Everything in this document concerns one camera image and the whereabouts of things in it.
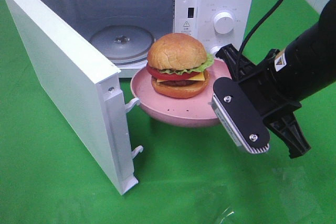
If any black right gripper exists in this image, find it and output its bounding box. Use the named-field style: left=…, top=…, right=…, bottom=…
left=215, top=44, right=311, bottom=158

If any pink round plate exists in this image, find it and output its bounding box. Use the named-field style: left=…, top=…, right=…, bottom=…
left=131, top=59, right=231, bottom=127

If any burger with lettuce and tomato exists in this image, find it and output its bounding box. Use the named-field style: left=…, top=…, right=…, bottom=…
left=146, top=33, right=214, bottom=99

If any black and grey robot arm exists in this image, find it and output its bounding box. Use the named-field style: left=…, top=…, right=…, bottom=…
left=212, top=0, right=335, bottom=158

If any lower white round knob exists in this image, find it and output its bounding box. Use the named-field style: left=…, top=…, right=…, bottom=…
left=210, top=46, right=221, bottom=57

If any white round knob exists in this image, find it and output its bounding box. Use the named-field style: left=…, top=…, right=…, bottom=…
left=210, top=46, right=221, bottom=57
left=213, top=11, right=235, bottom=34

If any upper white round knob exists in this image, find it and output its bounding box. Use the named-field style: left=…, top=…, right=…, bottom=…
left=213, top=11, right=235, bottom=34

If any white microwave oven body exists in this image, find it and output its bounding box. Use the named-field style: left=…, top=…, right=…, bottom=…
left=40, top=0, right=251, bottom=78

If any glass microwave turntable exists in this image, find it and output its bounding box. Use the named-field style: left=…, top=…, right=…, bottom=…
left=90, top=25, right=154, bottom=66

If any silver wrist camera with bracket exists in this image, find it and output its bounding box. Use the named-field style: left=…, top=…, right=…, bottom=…
left=212, top=77, right=270, bottom=154

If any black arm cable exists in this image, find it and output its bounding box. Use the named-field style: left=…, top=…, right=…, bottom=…
left=235, top=0, right=307, bottom=80

